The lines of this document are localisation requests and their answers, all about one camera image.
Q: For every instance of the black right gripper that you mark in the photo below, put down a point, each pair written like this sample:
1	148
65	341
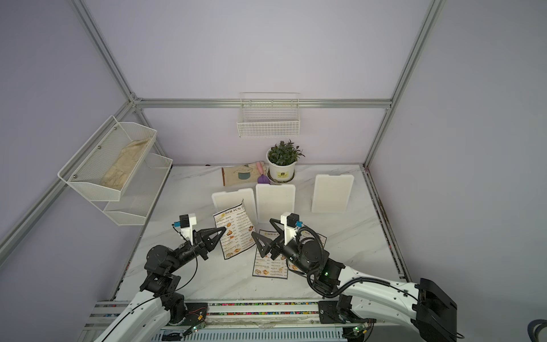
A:
271	244

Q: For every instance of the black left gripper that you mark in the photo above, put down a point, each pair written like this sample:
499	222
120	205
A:
204	244

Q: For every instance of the dim sum menu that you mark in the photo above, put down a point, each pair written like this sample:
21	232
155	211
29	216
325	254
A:
239	228
266	267
307	254

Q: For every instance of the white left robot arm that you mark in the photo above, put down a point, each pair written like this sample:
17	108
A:
158	301

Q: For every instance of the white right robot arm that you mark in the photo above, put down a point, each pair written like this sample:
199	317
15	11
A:
423	306

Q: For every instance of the middle white acrylic menu holder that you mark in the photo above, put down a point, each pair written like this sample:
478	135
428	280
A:
274	200

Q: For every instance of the white acrylic menu holder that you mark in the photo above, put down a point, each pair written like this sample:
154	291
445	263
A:
331	193
246	196
274	200

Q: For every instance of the left white acrylic menu holder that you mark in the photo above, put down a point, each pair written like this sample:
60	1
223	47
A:
246	196

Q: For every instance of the purple silicone spatula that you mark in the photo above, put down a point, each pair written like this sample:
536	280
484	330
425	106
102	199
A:
263	178

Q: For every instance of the beige oven mitt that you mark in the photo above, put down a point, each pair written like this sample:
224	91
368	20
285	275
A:
240	174

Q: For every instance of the right white acrylic menu holder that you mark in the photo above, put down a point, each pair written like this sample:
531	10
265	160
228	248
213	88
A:
331	193

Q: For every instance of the potted green plant white pot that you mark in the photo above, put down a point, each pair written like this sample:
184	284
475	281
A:
282	159

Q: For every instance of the beige cloth in shelf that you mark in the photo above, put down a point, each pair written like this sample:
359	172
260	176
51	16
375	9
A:
119	173

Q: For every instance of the white two-tier mesh shelf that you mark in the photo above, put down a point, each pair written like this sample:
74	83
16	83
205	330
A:
83	173

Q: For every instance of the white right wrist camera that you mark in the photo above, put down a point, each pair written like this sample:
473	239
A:
291	225

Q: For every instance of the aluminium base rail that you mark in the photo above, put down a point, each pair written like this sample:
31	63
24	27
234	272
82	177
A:
255	320

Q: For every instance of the white wire wall basket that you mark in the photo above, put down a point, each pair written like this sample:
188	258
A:
269	115

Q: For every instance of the aluminium frame profiles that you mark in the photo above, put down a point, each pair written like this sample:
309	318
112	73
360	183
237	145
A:
11	241

